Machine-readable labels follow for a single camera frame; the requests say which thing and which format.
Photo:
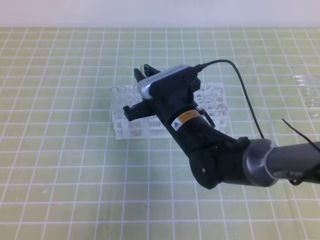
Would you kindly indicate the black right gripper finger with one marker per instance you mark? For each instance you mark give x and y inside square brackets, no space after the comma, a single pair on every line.
[139,76]
[143,109]

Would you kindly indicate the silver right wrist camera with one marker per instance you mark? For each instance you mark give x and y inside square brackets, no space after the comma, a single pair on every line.
[167,81]

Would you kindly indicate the white plastic test tube rack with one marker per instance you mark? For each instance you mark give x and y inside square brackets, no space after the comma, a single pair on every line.
[210,97]

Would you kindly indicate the clear glass tubes at edge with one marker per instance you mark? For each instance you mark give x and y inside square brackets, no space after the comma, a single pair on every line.
[309,88]

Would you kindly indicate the green grid tablecloth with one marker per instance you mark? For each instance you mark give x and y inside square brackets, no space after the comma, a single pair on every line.
[64,175]

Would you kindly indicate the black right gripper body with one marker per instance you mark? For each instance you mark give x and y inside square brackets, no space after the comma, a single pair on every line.
[167,100]

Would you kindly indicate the clear glass test tube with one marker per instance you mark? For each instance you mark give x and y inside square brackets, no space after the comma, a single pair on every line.
[145,69]

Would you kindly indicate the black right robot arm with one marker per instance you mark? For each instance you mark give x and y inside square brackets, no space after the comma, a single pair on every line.
[215,157]

